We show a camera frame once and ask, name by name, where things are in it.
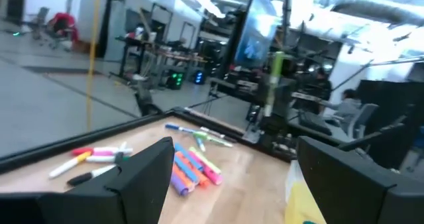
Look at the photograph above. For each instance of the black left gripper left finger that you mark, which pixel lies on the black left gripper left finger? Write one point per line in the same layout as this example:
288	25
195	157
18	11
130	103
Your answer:
149	184

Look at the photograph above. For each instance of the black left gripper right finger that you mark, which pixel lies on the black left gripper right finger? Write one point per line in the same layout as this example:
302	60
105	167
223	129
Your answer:
334	191

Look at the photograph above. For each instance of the green and white pen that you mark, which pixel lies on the green and white pen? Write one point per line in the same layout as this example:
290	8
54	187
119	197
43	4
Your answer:
212	139
218	134
274	85

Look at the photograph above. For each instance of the purple highlighter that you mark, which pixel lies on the purple highlighter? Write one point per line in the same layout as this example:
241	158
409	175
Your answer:
179	186

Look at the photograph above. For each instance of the blue highlighter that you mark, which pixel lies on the blue highlighter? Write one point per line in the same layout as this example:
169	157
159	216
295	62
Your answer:
185	169
189	156

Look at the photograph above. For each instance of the white marker with black cap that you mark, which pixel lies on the white marker with black cap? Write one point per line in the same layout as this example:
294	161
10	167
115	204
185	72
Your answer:
79	179
118	157

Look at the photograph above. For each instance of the white marker with pink cap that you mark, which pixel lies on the white marker with pink cap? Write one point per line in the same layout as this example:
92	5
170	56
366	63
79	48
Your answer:
104	152

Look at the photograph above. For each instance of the white marker with green cap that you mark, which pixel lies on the white marker with green cap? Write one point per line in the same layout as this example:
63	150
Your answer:
99	158

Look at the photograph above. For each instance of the yellow-green highlighter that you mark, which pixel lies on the yellow-green highlighter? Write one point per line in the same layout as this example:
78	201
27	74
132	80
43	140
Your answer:
205	160

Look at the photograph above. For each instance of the pink highlighter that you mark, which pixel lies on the pink highlighter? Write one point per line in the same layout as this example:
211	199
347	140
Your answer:
212	177

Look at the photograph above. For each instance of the blue and white pen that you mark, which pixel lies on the blue and white pen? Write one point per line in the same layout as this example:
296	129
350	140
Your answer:
200	144
179	128

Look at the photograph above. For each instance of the white marker with red cap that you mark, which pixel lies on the white marker with red cap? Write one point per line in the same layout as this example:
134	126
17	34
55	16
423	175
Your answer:
81	150

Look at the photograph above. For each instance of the white marker with yellow cap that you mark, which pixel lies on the white marker with yellow cap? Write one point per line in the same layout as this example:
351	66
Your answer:
66	167

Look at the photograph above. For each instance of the yellow plastic bin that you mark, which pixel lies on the yellow plastic bin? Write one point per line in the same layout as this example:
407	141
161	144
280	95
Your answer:
301	204

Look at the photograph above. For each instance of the person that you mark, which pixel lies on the person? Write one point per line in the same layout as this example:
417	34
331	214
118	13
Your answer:
323	85
348	106

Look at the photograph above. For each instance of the large blue display screen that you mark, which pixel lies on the large blue display screen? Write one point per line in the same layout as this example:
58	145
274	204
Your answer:
258	35

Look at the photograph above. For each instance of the grey office chair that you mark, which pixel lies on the grey office chair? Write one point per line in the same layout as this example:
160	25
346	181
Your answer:
364	118
41	18

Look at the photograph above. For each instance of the computer tower with blue lights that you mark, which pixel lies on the computer tower with blue lights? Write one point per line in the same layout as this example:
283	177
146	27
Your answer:
198	77

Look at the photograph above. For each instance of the computer tower with green lights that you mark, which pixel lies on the computer tower with green lights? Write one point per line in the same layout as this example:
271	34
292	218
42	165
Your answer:
175	79

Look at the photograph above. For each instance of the black standing desk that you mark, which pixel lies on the black standing desk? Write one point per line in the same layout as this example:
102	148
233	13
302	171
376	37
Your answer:
159	51

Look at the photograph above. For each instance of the red office chair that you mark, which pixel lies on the red office chair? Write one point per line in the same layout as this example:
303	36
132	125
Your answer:
63	22

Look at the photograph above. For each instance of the silver ceiling duct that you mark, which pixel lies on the silver ceiling duct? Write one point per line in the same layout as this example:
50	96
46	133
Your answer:
374	12

